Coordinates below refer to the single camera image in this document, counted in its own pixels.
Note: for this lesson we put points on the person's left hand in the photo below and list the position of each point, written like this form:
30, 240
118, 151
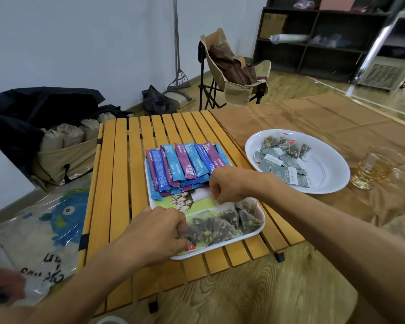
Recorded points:
151, 236

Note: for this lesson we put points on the person's right hand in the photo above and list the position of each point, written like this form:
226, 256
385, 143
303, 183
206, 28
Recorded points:
238, 183

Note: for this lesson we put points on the person's left fingers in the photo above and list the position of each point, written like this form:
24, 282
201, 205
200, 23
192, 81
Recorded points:
181, 229

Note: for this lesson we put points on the person's right fingers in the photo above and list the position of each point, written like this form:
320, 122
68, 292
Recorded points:
217, 194

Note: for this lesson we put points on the single mesh tea bag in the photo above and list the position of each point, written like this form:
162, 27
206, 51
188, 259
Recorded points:
199, 231

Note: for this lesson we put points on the person's right forearm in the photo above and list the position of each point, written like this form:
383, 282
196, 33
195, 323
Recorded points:
340, 242

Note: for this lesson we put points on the person's left forearm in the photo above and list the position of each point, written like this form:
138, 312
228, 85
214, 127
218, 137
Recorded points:
87, 286

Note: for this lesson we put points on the white printed rectangular tray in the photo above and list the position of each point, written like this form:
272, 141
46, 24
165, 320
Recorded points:
202, 205

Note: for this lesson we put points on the pile of pyramid tea bags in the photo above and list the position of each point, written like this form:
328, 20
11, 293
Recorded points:
236, 219

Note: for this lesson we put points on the pile of blue purple stick packets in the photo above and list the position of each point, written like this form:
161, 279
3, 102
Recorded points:
178, 165

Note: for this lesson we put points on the heap of grey tea sachets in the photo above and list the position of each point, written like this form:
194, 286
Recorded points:
283, 170

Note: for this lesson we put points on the pyramid flower tea bag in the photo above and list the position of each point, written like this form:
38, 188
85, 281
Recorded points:
297, 150
271, 141

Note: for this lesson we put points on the wooden slat folding table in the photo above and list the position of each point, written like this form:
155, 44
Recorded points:
121, 172

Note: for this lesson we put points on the beige dustpan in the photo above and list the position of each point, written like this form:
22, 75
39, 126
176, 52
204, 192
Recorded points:
180, 101

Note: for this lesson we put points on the beige folding camp chair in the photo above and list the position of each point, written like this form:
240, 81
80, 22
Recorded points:
239, 92

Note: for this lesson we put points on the black plastic bag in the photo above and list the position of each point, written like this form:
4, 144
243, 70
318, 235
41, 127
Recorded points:
156, 102

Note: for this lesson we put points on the white round plate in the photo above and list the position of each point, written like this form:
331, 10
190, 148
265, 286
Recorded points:
327, 168

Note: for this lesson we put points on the brown cloth bag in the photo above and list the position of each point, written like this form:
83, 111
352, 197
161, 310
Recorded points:
234, 69

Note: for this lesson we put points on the brown tablecloth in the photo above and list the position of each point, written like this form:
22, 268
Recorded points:
324, 118

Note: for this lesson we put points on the beige storage bag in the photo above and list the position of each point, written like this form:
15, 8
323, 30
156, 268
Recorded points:
64, 161

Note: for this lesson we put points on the clear bag with blue fish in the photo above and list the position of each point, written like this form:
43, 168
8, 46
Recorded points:
37, 239

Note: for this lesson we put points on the grey broom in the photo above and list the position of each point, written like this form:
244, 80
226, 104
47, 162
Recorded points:
177, 47

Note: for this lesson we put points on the glass cup with tea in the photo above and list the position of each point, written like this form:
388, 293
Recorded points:
371, 170

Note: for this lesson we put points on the black shelf unit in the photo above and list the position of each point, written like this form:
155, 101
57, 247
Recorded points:
324, 60

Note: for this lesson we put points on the sleeve of plastic cups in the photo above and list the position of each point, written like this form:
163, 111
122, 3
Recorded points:
290, 38

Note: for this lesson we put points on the cardboard box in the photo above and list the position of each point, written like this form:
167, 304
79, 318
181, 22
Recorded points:
272, 26

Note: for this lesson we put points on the clear plastic bag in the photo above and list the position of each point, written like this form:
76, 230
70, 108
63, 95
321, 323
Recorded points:
327, 41

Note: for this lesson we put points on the beige rug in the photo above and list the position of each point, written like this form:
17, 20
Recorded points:
403, 226

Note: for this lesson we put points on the black fabric cover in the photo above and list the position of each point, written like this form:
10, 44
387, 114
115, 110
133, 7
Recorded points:
26, 111

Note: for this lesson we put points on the white appliance with grille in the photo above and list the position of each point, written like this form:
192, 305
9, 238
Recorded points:
388, 72

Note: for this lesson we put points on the pink box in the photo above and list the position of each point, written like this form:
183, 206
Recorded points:
337, 2

